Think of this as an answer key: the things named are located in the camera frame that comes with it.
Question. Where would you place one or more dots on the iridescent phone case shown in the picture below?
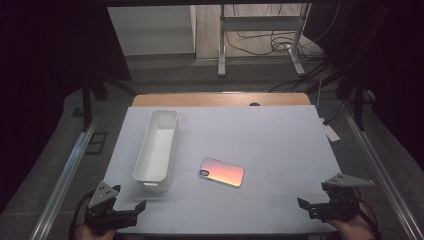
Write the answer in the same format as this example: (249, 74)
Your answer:
(222, 172)

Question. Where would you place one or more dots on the black stand post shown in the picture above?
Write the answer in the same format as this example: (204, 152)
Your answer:
(86, 103)

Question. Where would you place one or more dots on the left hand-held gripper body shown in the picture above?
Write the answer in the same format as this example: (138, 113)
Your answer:
(106, 213)

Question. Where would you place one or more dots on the aluminium rail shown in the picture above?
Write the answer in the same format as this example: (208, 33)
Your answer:
(63, 180)
(380, 166)

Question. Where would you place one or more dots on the wooden table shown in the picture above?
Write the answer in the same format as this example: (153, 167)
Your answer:
(220, 99)

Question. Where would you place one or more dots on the white cabinet panel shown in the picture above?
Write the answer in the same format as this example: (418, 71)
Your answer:
(150, 30)

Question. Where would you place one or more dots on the person's left hand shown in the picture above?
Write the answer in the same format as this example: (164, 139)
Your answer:
(95, 234)

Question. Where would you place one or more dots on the grey metal desk frame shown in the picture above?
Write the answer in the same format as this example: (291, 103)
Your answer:
(260, 23)

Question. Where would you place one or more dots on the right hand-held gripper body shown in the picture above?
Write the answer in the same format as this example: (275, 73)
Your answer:
(336, 203)

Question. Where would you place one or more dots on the person's right hand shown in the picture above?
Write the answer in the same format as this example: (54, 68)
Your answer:
(353, 230)

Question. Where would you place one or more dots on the white power strip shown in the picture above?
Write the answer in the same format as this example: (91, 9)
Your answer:
(330, 130)

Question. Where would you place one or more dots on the white plastic storage box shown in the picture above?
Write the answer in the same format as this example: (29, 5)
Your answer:
(156, 153)

